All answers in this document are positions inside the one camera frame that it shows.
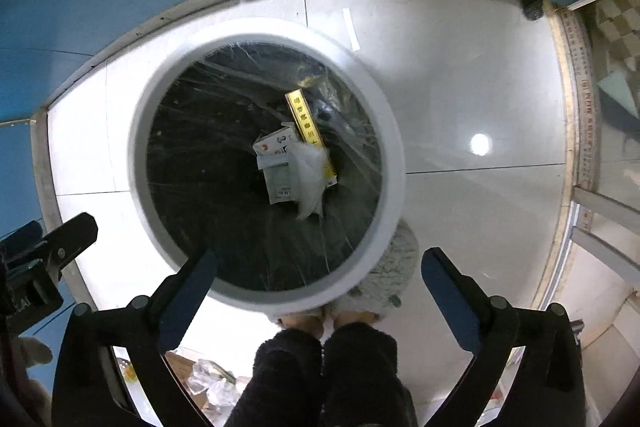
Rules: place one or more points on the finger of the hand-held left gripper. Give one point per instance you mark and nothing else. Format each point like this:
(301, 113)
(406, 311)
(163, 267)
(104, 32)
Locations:
(22, 239)
(72, 237)

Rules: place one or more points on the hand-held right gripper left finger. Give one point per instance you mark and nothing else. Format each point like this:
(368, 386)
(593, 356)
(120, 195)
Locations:
(187, 297)

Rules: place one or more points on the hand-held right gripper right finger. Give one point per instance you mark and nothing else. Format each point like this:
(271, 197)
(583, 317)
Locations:
(445, 297)

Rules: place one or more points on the white round waste bin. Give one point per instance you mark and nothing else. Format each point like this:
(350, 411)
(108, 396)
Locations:
(150, 117)

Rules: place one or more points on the person's left forearm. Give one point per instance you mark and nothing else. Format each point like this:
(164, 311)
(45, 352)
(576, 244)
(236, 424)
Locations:
(32, 349)

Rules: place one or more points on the brown cardboard piece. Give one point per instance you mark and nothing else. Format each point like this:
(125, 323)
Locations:
(177, 364)

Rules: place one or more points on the crumpled white plastic bag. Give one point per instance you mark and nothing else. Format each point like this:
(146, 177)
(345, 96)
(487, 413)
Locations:
(210, 379)

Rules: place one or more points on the clear plastic bin liner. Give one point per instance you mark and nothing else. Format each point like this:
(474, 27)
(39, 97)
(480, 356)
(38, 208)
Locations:
(210, 187)

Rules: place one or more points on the person's right leg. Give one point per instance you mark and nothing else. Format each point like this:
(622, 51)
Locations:
(365, 382)

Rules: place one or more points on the person's leg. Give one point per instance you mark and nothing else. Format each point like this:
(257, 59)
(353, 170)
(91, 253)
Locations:
(285, 382)
(365, 382)

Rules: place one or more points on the person's left leg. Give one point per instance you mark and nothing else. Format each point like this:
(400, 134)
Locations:
(285, 382)

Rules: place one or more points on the white printed carton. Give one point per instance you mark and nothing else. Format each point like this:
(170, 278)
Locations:
(277, 189)

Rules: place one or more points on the crumpled white tissue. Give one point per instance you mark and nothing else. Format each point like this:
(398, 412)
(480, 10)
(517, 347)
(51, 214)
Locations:
(310, 179)

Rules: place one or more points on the glass sliding door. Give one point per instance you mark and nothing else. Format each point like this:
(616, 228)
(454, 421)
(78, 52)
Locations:
(615, 207)

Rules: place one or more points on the long yellow box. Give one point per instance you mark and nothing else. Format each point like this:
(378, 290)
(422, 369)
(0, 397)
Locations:
(305, 122)

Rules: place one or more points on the door threshold strip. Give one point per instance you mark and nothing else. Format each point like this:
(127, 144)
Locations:
(580, 107)

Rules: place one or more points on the white tape strip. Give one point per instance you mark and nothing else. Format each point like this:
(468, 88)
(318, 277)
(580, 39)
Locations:
(351, 29)

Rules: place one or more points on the black cabinet foot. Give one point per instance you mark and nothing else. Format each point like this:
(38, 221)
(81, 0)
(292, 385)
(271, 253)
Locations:
(531, 4)

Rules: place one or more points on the checkered floor mat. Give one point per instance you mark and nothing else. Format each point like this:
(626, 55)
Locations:
(620, 27)

